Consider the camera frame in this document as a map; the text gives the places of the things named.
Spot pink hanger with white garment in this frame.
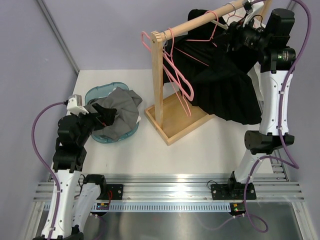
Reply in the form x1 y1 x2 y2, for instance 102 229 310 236
226 2 261 28

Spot grey pleated skirt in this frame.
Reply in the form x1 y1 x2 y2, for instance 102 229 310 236
87 86 144 142

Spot pink clothes hanger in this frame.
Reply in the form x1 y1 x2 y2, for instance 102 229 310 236
141 30 195 102

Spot pink hanger with black garment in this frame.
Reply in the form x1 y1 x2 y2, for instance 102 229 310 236
185 21 219 49

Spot wooden clothes rack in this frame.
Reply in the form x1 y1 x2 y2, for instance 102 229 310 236
144 0 273 147

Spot white garment on rack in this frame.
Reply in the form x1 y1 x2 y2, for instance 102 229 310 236
223 0 266 103

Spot black garment on rack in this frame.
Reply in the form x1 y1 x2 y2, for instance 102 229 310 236
173 25 262 125

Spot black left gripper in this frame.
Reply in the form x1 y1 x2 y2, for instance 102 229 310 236
71 102 117 146

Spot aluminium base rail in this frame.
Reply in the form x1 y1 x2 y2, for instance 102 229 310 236
33 174 306 202

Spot pink hanger with grey skirt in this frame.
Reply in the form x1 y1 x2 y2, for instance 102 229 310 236
162 28 194 117

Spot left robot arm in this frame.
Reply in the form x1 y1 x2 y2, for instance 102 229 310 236
33 103 117 240

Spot teal plastic basin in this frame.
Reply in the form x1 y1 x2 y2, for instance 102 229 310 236
84 81 141 145

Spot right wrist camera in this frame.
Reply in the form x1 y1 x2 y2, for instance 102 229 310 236
242 0 254 15

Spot white slotted cable duct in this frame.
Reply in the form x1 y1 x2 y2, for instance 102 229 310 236
43 202 232 212

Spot white skirt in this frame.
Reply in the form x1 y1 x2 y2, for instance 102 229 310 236
136 115 141 124

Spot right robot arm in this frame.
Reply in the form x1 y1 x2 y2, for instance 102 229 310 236
210 8 296 201

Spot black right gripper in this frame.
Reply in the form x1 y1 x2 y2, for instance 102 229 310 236
211 13 270 54

